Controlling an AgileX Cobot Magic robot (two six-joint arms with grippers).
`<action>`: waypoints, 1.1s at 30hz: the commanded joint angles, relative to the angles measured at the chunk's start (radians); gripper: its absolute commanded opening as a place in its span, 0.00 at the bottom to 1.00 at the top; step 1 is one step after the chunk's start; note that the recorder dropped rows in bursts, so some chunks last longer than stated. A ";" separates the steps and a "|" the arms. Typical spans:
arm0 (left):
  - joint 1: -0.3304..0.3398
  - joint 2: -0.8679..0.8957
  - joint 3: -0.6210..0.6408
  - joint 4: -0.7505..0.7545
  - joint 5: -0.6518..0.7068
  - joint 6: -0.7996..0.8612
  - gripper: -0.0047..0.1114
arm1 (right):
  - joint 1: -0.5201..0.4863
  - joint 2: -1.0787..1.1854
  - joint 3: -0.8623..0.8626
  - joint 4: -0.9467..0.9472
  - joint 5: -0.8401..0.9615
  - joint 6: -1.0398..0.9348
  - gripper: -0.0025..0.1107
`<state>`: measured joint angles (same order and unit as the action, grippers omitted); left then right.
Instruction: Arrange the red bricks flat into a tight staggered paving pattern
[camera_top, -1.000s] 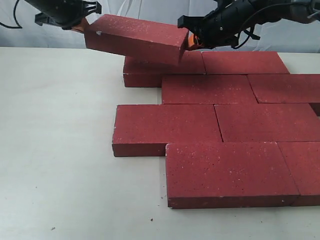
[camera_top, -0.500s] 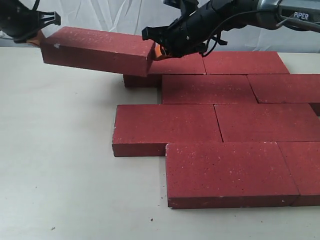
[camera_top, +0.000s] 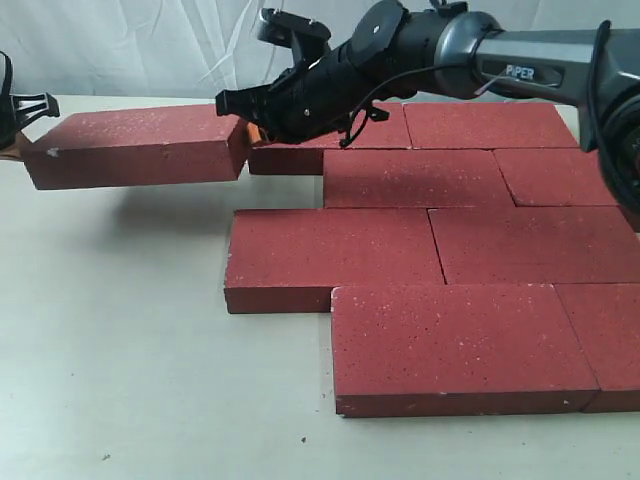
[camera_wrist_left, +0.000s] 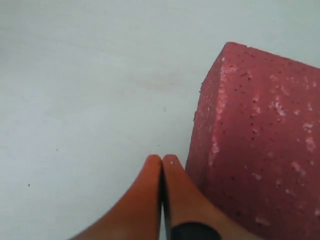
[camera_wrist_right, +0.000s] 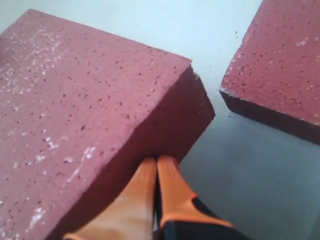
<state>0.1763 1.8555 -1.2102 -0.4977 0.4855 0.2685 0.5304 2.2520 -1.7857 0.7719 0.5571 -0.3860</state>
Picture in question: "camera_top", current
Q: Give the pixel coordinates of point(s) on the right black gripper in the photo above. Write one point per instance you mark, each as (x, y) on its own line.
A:
(323, 92)

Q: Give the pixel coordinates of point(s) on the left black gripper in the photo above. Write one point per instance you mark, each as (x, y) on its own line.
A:
(17, 113)

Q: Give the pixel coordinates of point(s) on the red brick with white specks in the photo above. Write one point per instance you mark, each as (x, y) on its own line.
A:
(413, 179)

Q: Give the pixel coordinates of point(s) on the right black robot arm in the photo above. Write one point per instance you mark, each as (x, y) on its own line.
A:
(452, 51)

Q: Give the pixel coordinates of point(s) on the red brick under back stack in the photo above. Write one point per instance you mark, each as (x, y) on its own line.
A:
(307, 158)

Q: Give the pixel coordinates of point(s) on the red brick middle row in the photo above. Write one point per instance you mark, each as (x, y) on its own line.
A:
(556, 245)

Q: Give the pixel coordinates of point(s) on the red brick row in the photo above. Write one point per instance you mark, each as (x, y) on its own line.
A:
(556, 245)
(553, 177)

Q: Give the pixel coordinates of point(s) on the red brick right row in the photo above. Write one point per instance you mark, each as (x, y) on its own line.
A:
(553, 177)

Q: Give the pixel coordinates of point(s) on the white fabric backdrop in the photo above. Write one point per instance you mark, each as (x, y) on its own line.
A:
(195, 49)

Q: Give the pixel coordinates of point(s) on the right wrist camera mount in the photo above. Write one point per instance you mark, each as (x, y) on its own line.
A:
(307, 39)

